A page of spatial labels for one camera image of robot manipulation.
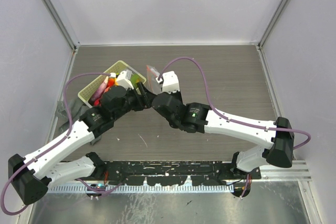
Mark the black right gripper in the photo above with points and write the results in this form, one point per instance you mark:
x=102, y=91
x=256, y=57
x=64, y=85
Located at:
x=177, y=94

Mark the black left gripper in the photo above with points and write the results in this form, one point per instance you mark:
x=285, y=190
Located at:
x=146, y=95

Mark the clear zip bag orange zipper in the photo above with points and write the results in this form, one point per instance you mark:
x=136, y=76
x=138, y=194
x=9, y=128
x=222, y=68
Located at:
x=154, y=84

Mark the green toy lettuce leaf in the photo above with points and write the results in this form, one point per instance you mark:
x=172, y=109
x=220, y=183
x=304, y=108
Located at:
x=135, y=78

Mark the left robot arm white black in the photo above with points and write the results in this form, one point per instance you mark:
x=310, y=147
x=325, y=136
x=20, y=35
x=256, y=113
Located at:
x=32, y=175

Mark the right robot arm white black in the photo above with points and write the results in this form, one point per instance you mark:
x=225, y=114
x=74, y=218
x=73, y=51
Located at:
x=200, y=118

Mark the orange toy fruit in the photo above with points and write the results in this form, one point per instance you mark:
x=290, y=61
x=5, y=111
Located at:
x=111, y=82

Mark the purple toy eggplant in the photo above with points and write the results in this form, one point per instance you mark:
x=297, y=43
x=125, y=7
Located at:
x=98, y=93

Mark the red toy apple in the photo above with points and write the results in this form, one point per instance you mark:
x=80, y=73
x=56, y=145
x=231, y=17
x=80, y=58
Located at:
x=97, y=102

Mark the pale green plastic basket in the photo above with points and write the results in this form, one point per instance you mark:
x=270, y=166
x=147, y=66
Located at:
x=85, y=94

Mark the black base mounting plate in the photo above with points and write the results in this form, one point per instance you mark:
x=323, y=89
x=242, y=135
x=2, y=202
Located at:
x=136, y=173

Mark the grey cloth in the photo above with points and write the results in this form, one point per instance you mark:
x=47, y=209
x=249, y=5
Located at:
x=76, y=107

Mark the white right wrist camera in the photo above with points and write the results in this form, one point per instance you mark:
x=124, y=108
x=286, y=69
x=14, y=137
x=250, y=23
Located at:
x=169, y=82

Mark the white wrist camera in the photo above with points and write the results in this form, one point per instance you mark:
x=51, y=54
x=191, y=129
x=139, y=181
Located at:
x=123, y=79
x=169, y=82

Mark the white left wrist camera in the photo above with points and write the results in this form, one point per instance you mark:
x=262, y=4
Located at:
x=123, y=79

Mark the slotted cable duct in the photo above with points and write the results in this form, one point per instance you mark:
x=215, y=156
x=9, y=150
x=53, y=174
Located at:
x=77, y=188

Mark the aluminium frame rail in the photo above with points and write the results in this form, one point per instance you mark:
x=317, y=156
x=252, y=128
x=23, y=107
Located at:
x=286, y=138

